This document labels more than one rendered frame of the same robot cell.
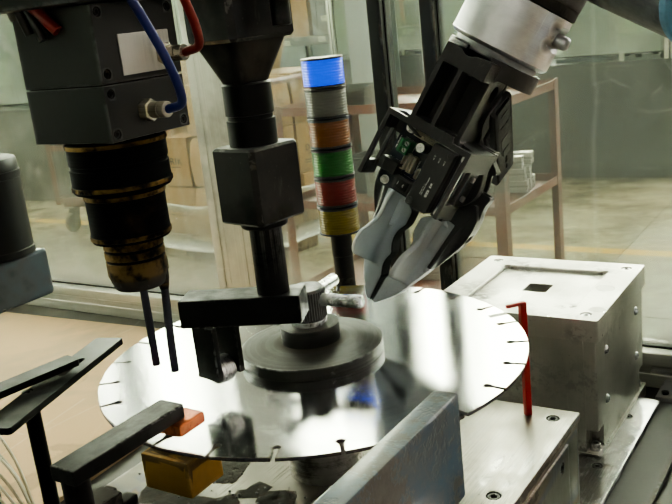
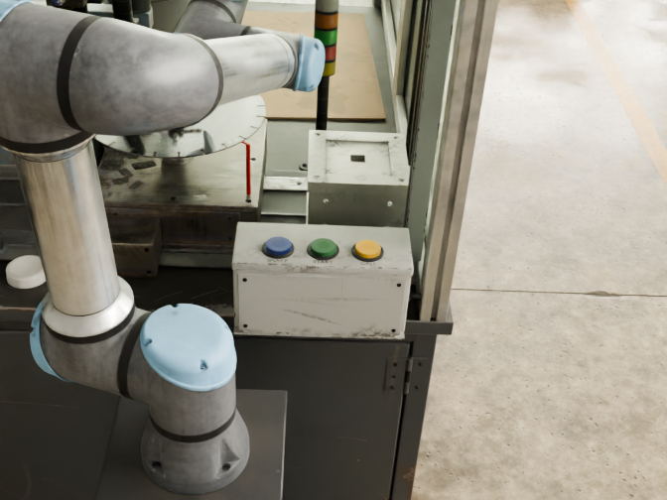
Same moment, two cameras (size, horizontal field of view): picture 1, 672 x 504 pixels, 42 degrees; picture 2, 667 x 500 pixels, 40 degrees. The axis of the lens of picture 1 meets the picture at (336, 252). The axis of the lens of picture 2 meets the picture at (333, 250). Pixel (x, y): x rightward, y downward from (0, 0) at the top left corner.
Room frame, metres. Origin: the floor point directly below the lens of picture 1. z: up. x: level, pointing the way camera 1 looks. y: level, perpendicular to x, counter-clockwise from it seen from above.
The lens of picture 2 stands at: (0.02, -1.33, 1.76)
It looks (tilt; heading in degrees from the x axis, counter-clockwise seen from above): 37 degrees down; 54
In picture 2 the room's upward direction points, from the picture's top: 3 degrees clockwise
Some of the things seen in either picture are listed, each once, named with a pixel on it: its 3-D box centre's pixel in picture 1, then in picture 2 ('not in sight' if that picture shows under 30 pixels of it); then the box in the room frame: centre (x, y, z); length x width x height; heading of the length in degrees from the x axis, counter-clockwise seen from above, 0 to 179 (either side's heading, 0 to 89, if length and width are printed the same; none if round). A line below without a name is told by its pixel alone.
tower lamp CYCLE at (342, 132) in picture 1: (329, 131); (326, 17); (0.94, -0.01, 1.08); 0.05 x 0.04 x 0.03; 56
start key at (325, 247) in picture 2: not in sight; (323, 250); (0.68, -0.41, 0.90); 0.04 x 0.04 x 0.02
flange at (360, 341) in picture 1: (311, 337); not in sight; (0.64, 0.03, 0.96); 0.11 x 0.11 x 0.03
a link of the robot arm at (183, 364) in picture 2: not in sight; (185, 365); (0.38, -0.54, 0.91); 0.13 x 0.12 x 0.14; 127
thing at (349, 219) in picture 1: (338, 218); (324, 64); (0.94, -0.01, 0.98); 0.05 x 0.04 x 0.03; 56
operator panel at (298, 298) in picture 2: not in sight; (321, 281); (0.69, -0.39, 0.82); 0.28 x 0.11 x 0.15; 146
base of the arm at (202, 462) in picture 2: not in sight; (194, 427); (0.38, -0.54, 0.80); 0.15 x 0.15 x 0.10
